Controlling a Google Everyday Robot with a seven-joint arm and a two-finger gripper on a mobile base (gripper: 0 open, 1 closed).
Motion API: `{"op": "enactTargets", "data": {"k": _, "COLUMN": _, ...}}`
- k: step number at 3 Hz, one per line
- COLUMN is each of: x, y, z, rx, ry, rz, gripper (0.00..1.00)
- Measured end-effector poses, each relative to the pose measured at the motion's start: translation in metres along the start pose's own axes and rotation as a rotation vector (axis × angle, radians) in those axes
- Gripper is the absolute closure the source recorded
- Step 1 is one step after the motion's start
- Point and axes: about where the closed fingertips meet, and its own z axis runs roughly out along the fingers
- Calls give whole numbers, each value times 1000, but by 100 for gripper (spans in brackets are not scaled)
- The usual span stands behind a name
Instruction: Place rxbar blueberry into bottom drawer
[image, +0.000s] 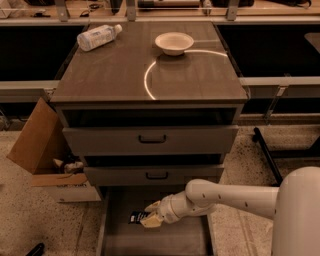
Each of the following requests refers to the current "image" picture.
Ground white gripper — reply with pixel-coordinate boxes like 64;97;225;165
140;195;180;228

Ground dark blue rxbar wrapper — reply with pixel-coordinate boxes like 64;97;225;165
129;211;149;224

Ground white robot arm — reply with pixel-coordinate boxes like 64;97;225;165
141;167;320;256

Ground grey open bottom drawer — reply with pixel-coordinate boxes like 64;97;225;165
96;185;216;256

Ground grey middle drawer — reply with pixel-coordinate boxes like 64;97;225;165
84;165;224;186

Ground grey top drawer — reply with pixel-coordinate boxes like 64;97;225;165
63;125;238;156

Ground grey drawer cabinet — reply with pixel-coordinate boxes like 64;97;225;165
49;21;250;201

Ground crumpled items in box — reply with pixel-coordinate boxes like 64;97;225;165
53;159;84;174

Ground black object on floor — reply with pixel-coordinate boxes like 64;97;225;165
26;243;45;256

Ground open cardboard box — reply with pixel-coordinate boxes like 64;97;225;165
7;98;101;203

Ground black metal stand leg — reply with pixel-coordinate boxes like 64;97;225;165
252;127;283;186

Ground white paper bowl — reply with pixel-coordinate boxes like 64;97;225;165
155;32;194;56

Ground clear plastic water bottle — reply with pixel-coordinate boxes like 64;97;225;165
77;24;122;52

